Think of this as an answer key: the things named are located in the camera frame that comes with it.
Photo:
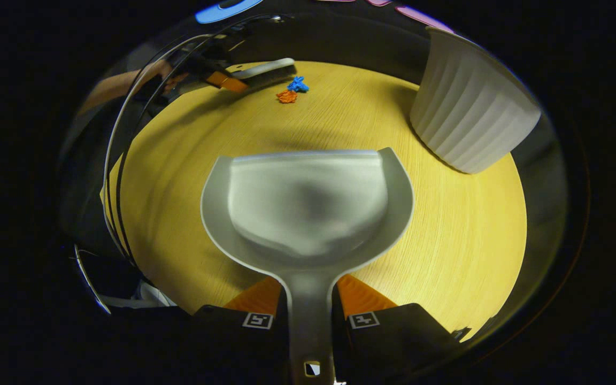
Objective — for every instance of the wooden desktop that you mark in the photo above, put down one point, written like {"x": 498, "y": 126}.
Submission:
{"x": 179, "y": 187}

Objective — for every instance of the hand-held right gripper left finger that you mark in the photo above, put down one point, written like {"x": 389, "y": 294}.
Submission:
{"x": 233, "y": 342}

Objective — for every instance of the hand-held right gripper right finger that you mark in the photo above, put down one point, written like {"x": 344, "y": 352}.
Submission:
{"x": 388, "y": 342}

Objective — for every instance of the white dustpan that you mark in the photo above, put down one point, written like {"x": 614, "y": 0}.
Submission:
{"x": 308, "y": 203}

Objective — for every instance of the blue paper trash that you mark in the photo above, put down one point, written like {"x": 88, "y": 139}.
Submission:
{"x": 298, "y": 84}

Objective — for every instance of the white ribbed garbage bin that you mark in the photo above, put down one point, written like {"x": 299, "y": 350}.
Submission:
{"x": 468, "y": 107}

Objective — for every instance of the orange paper trash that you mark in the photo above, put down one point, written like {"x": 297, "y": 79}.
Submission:
{"x": 286, "y": 97}

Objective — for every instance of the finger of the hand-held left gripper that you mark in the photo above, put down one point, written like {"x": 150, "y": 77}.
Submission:
{"x": 225, "y": 81}

